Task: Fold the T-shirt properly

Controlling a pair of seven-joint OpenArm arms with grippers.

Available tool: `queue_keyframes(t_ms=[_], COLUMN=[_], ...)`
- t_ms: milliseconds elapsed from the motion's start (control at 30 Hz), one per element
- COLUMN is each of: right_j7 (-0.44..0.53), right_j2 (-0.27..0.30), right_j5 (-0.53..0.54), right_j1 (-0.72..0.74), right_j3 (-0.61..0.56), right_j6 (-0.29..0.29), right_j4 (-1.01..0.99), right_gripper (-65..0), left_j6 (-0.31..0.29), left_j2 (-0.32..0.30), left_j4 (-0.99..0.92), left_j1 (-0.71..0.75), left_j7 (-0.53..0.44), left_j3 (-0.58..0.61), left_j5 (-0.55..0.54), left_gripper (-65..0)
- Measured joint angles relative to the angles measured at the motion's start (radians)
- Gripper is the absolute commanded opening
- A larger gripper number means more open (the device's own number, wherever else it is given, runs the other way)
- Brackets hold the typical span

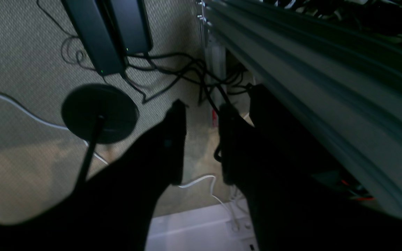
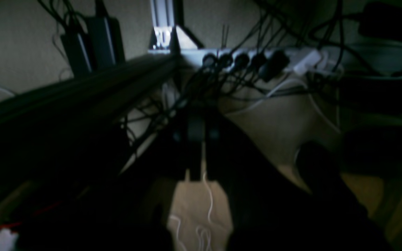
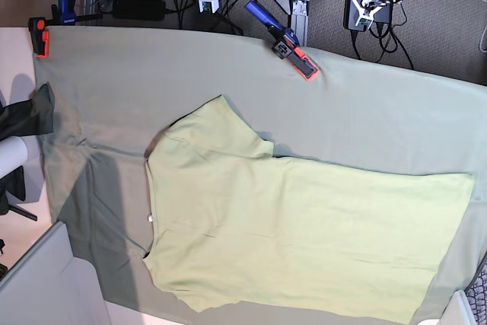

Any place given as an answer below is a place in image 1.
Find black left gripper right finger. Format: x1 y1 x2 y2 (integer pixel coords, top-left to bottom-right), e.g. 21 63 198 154
219 104 402 251

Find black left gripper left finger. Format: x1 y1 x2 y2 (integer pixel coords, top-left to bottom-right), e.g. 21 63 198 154
0 100 187 251

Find black round stand base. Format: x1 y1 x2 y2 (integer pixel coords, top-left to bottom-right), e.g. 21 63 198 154
61 84 139 189

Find black power adapter brick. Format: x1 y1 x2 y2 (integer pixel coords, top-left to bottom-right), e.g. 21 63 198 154
61 0 126 76

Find white cable on floor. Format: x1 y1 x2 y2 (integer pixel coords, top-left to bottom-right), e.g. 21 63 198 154
0 90 257 232

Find grey aluminium table frame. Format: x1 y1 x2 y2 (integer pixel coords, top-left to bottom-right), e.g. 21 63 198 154
202 0 402 217

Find black tangled cables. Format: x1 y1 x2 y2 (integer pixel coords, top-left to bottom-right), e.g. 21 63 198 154
36 0 257 162

